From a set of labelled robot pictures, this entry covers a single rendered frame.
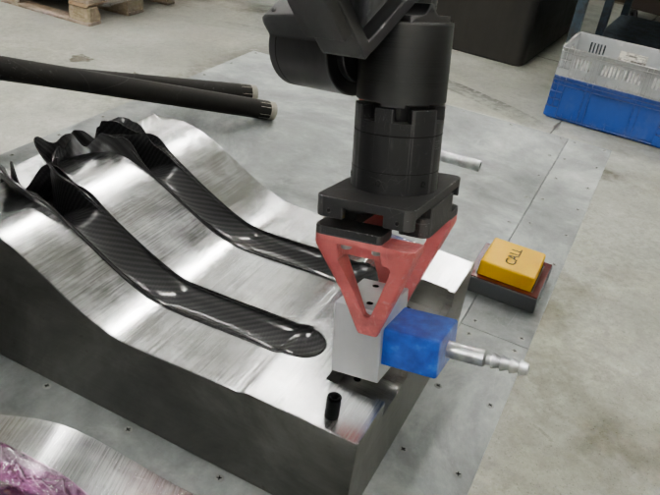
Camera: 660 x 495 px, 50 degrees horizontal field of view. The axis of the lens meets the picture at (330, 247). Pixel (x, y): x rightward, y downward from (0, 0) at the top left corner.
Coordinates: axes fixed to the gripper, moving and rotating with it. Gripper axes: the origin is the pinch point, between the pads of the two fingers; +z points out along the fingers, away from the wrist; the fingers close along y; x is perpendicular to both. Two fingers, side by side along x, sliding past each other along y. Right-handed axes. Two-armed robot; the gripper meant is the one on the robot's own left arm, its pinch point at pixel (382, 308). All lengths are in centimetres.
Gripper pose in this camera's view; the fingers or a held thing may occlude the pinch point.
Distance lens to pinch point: 50.1
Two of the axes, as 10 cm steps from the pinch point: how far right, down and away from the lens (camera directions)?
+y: -4.4, 2.9, -8.5
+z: -0.5, 9.4, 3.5
